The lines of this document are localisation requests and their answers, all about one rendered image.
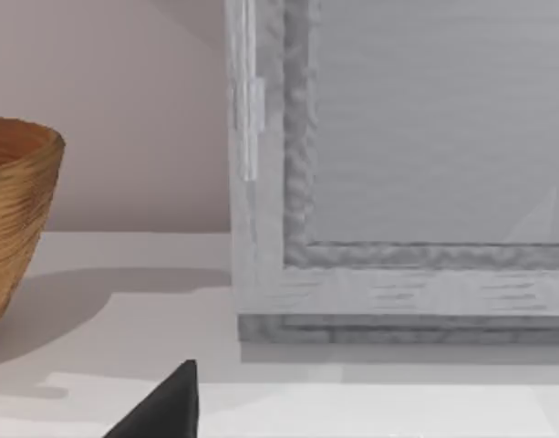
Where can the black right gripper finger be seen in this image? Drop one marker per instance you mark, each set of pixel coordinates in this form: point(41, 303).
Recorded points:
point(174, 406)

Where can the grey cabinet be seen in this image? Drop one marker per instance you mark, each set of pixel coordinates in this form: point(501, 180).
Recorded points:
point(256, 296)

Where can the brown woven basket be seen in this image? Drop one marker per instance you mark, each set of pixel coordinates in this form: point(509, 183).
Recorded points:
point(19, 210)

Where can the grey cabinet door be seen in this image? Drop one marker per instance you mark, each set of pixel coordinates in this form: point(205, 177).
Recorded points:
point(434, 137)

